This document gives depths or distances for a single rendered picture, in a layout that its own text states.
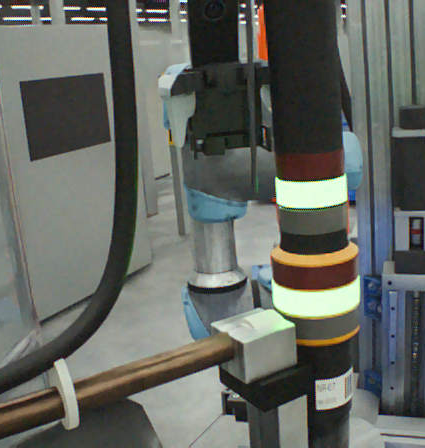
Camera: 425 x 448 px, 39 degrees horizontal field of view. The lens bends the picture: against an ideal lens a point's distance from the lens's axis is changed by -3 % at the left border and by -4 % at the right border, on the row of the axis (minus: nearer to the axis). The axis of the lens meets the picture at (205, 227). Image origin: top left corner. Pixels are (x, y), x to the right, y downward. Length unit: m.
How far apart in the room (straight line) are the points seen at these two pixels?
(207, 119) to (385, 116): 0.75
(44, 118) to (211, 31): 3.89
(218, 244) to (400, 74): 0.48
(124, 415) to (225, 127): 0.26
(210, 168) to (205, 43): 0.19
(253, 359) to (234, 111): 0.31
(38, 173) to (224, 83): 3.88
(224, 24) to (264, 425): 0.38
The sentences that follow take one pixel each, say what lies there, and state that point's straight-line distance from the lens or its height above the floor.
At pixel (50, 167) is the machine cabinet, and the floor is 1.10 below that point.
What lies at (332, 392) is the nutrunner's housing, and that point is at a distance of 0.32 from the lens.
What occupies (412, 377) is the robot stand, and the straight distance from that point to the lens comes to 1.35.
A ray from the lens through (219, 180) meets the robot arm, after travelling 0.73.
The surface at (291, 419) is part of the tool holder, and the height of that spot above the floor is 1.50.
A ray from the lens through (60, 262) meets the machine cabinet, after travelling 4.58.
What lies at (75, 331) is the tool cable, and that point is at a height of 1.57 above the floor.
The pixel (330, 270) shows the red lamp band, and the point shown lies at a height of 1.57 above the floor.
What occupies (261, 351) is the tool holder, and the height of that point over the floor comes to 1.54.
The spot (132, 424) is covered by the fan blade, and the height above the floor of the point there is 1.43.
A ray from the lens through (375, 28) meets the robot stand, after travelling 1.25.
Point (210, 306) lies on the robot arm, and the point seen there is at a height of 1.24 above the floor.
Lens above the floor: 1.67
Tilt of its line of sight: 15 degrees down
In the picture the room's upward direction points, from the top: 6 degrees counter-clockwise
